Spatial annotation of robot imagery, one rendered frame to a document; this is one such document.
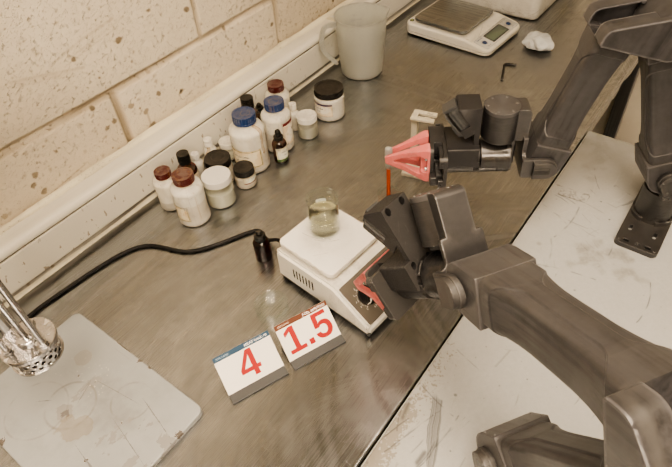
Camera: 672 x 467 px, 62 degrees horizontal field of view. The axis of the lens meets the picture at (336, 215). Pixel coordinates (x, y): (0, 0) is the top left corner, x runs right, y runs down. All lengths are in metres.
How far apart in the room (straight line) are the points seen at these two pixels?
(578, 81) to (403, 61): 0.70
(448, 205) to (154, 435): 0.51
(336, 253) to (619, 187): 0.59
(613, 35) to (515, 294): 0.44
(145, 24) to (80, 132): 0.23
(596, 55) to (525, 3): 0.87
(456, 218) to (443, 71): 0.91
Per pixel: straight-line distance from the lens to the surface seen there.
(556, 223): 1.10
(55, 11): 1.02
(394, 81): 1.44
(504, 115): 0.90
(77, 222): 1.10
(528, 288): 0.52
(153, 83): 1.16
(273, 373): 0.87
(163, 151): 1.16
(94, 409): 0.92
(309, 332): 0.88
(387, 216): 0.64
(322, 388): 0.86
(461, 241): 0.61
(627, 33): 0.86
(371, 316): 0.88
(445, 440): 0.83
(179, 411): 0.87
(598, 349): 0.46
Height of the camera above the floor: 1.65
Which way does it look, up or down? 45 degrees down
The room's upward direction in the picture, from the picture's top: 5 degrees counter-clockwise
